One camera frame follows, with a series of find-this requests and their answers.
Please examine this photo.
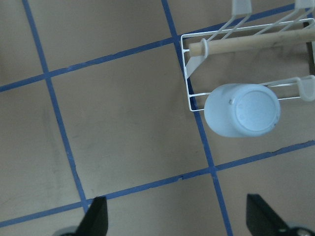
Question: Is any light blue plastic cup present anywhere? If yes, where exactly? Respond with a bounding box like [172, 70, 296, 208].
[204, 84, 281, 138]

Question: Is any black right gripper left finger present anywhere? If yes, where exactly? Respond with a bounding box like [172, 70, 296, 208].
[75, 197, 108, 236]

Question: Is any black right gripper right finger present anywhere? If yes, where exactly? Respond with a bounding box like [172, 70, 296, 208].
[247, 194, 290, 236]

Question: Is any white wire cup rack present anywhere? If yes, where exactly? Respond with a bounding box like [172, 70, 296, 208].
[180, 0, 315, 112]

